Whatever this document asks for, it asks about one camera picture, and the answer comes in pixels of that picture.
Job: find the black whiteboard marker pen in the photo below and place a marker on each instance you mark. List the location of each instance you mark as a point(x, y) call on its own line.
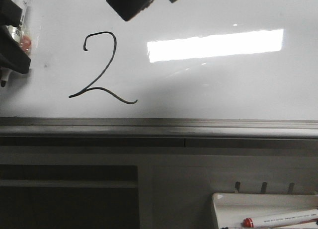
point(16, 33)

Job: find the white whiteboard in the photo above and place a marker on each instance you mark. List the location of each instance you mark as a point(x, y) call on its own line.
point(213, 59)

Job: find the grey aluminium whiteboard ledge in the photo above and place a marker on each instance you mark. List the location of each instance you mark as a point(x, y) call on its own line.
point(15, 129)

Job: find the red capped whiteboard marker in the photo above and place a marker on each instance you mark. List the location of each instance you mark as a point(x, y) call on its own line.
point(285, 219)

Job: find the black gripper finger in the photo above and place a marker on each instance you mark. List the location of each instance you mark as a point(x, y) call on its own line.
point(11, 55)
point(10, 13)

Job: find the white marker tray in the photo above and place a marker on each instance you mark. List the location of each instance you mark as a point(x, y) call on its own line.
point(230, 209)

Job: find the metal hook left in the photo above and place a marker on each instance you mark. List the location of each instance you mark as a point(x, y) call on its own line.
point(237, 187)

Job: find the red round magnet taped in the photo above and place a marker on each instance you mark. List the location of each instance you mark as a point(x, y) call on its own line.
point(25, 44)

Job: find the metal hook middle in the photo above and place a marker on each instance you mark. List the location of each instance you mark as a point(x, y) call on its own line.
point(263, 187)

